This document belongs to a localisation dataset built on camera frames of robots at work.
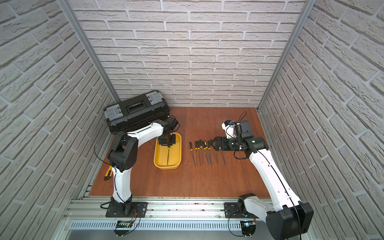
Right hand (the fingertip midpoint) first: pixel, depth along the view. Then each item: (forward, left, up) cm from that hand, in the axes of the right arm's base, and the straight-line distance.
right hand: (220, 143), depth 76 cm
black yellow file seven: (+9, +6, -19) cm, 22 cm away
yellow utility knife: (-5, +65, -19) cm, 67 cm away
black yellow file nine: (+6, +6, -20) cm, 22 cm away
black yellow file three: (+9, +13, -20) cm, 25 cm away
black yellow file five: (+2, -4, -20) cm, 20 cm away
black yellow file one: (+9, +30, -18) cm, 36 cm away
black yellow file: (+4, 0, -21) cm, 21 cm away
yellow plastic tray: (+2, +30, -18) cm, 35 cm away
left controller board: (-31, +51, -23) cm, 64 cm away
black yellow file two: (+8, +16, -19) cm, 26 cm away
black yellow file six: (+8, +4, -19) cm, 21 cm away
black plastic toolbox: (+26, +53, -2) cm, 59 cm away
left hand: (+14, +28, -17) cm, 35 cm away
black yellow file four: (+10, +9, -20) cm, 24 cm away
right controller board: (-35, -10, -22) cm, 42 cm away
